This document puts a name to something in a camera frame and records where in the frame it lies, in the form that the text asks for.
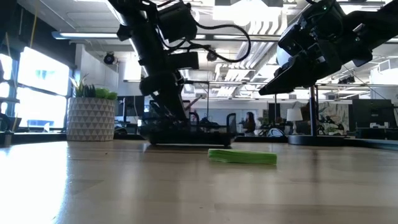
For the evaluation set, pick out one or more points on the succulent in patterned pot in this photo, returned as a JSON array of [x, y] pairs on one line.
[[90, 119]]

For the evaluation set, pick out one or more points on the person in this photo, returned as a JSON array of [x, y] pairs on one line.
[[249, 124]]

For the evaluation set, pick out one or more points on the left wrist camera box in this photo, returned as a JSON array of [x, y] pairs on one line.
[[185, 60]]

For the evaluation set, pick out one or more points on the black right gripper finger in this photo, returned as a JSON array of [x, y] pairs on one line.
[[295, 70], [298, 83]]

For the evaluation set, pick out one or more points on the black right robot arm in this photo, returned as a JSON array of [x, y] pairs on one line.
[[373, 28]]

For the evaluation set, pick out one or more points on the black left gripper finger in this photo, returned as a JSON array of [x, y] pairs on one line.
[[174, 84], [154, 84]]

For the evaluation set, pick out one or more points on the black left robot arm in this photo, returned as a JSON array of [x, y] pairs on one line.
[[140, 25]]

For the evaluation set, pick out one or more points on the green sticky notes pad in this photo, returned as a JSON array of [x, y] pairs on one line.
[[242, 157]]

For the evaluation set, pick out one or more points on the dark computer monitor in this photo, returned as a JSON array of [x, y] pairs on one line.
[[373, 113]]

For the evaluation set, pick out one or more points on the white shade table lamp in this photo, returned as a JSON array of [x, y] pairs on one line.
[[294, 114]]

